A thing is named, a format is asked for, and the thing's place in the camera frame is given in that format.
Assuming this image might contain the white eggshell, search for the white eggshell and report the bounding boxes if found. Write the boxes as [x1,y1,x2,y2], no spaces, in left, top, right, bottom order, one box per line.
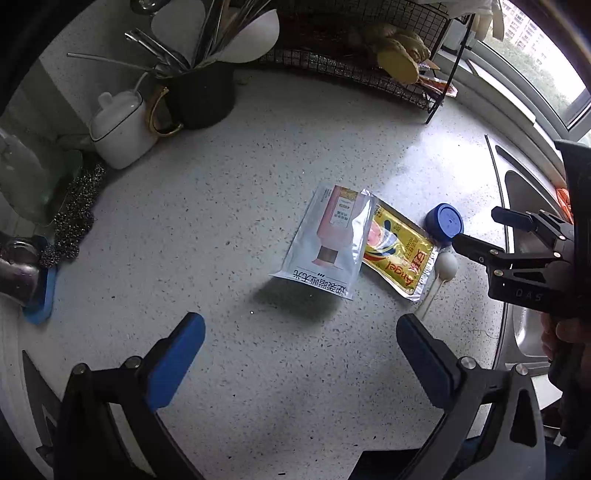
[436,251,459,282]

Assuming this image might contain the yellow yeast packet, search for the yellow yeast packet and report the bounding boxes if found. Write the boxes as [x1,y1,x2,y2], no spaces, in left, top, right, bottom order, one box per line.
[361,199,439,303]

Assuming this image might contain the blue soap dish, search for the blue soap dish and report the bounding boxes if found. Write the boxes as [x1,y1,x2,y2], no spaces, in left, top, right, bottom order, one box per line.
[22,235,58,325]

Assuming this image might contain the blue plastic lid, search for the blue plastic lid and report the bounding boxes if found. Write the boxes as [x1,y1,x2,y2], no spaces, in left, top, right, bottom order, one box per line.
[425,203,464,246]

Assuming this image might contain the bunch of metal cutlery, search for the bunch of metal cutlery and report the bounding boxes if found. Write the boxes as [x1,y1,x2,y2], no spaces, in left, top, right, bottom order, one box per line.
[67,0,273,77]

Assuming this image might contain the clear plastic bottle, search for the clear plastic bottle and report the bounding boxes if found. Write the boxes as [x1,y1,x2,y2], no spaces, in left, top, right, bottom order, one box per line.
[0,129,84,227]

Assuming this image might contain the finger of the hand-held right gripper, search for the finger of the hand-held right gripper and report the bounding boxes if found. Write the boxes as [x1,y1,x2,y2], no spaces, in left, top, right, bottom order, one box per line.
[491,206,573,241]
[451,233,509,273]

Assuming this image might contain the person's right hand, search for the person's right hand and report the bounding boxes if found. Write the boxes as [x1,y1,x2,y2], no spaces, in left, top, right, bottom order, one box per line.
[541,318,591,364]

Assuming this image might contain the yellow rubber gloves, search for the yellow rubber gloves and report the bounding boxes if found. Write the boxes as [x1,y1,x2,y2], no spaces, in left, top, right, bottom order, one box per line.
[362,23,435,86]

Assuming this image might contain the cream rubber glove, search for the cream rubber glove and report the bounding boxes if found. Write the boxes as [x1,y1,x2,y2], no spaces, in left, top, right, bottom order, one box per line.
[475,0,506,40]

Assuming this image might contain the steel wool scourer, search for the steel wool scourer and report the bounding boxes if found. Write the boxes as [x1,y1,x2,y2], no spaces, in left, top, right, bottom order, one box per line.
[39,164,108,268]

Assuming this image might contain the black wire rack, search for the black wire rack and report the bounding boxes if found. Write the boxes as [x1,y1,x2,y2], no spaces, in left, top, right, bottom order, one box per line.
[259,0,476,125]

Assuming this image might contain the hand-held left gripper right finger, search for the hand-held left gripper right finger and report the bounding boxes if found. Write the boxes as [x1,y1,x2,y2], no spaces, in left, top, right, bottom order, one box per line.
[396,314,548,480]

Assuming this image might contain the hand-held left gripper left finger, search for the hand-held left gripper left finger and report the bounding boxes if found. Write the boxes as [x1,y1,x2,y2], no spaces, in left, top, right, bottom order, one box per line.
[53,312,206,480]

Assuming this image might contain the orange snack packet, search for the orange snack packet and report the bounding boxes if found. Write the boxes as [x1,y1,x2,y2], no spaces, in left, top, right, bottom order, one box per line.
[418,76,458,97]

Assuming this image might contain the silver foil sachet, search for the silver foil sachet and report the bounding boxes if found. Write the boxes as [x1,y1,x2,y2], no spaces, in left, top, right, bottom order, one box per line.
[269,182,376,302]

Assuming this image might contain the window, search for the window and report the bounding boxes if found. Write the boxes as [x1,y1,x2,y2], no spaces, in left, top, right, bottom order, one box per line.
[480,0,591,139]

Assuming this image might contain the black utensil mug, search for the black utensil mug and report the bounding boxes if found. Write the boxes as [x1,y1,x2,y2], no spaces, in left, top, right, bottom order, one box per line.
[147,69,236,137]

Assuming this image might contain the stainless steel sink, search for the stainless steel sink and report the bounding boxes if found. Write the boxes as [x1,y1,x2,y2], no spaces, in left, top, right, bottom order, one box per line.
[485,134,591,416]

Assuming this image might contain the white ceramic condiment jar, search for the white ceramic condiment jar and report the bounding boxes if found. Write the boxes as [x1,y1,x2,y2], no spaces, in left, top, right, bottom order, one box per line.
[89,90,160,171]

